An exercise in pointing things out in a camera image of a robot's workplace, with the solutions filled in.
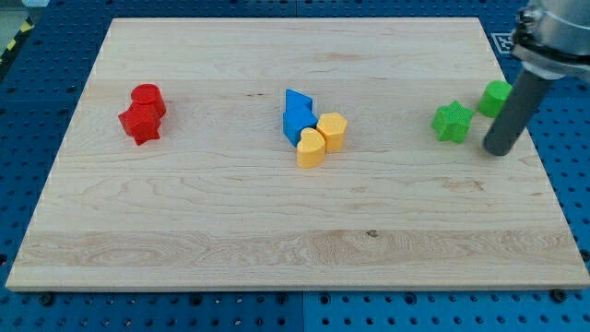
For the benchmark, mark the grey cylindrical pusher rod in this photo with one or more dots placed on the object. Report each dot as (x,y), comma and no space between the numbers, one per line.
(528,91)

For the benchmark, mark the green star block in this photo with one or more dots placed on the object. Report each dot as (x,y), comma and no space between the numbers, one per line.
(452,122)

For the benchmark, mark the yellow hexagon block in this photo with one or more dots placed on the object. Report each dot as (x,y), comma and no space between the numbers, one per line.
(333,127)

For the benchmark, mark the red star block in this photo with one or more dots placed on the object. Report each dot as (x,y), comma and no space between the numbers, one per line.
(141,122)

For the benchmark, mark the green cylinder block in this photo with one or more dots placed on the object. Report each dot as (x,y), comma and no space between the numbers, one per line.
(493,97)

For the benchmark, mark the fiducial marker tag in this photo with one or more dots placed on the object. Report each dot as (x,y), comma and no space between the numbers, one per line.
(502,41)

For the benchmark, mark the yellow heart block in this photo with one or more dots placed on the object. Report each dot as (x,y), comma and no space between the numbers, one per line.
(310,151)

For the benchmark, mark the blue triangle block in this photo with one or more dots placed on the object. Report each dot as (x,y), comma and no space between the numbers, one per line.
(295,100)

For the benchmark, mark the blue cube block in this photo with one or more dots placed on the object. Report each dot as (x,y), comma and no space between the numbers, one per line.
(295,120)

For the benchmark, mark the light wooden board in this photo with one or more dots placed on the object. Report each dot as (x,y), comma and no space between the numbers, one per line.
(218,203)

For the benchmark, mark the red cylinder block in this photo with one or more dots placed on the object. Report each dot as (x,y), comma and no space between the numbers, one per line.
(149,94)

